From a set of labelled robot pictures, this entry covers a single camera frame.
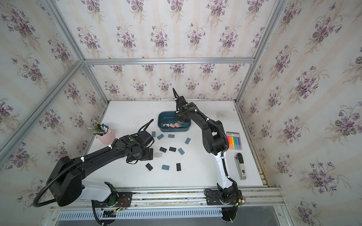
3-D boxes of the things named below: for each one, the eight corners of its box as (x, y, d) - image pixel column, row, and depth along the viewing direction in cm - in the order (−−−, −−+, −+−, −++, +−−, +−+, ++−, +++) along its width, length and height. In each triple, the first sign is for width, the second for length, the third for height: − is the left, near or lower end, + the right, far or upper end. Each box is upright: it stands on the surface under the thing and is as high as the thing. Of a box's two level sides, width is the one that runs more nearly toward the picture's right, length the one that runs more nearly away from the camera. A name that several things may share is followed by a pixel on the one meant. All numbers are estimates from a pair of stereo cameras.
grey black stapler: (239, 180, 81) (242, 177, 78) (233, 156, 91) (236, 153, 87) (245, 180, 81) (248, 177, 78) (239, 156, 91) (241, 153, 87)
